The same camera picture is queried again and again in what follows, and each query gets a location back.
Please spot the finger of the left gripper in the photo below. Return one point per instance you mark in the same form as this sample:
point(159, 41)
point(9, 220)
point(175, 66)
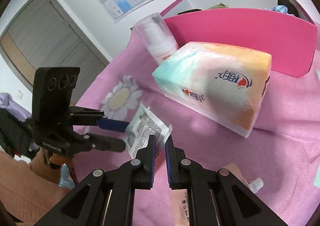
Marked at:
point(90, 117)
point(103, 143)

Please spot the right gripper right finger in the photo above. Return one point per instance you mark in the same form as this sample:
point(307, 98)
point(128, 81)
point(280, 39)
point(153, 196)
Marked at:
point(215, 197)

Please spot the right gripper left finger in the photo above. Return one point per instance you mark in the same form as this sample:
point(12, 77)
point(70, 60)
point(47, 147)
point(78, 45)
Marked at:
point(106, 197)

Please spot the white pink wipes packet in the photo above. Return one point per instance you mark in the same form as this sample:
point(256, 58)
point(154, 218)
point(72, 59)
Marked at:
point(144, 124)

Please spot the green frog plush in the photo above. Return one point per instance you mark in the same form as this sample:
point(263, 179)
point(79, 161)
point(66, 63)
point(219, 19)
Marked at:
point(217, 6)

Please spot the blue gingham scrunchie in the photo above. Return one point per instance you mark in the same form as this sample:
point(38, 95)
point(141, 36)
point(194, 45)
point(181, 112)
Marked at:
point(282, 9)

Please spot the black scrunchie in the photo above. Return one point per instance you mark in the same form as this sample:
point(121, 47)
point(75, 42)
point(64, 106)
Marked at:
point(292, 9)

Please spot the orange sleeve forearm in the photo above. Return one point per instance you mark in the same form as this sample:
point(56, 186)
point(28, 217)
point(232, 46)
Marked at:
point(25, 196)

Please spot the left hand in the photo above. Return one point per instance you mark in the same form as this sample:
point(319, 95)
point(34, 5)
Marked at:
point(48, 166)

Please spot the grey door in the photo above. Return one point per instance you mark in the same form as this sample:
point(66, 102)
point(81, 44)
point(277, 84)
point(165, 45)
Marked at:
point(42, 34)

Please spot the pink floral table cloth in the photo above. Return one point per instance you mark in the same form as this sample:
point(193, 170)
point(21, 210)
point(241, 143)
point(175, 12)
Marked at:
point(282, 149)

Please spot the pastel tissue pack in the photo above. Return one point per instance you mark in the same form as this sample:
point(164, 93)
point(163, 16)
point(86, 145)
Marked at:
point(225, 83)

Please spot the pink cardboard box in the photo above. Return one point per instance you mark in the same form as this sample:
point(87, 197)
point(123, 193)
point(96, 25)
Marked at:
point(290, 40)

